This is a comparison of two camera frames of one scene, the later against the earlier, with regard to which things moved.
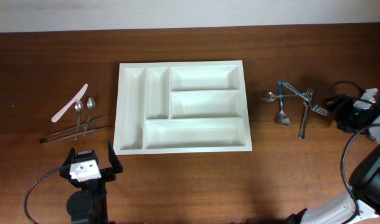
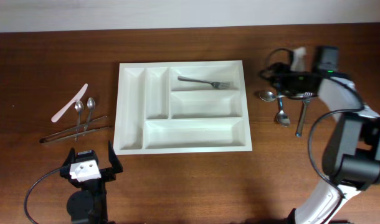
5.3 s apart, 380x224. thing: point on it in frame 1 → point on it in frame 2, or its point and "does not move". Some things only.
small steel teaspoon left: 79,107 does not move
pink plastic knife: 57,115 does not move
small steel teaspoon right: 91,104 does not move
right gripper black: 341,102 → 279,67
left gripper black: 109,173 does not move
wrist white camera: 368,96 → 299,63
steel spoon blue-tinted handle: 283,119 does not move
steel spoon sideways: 270,96 does not move
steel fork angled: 316,107 → 216,85
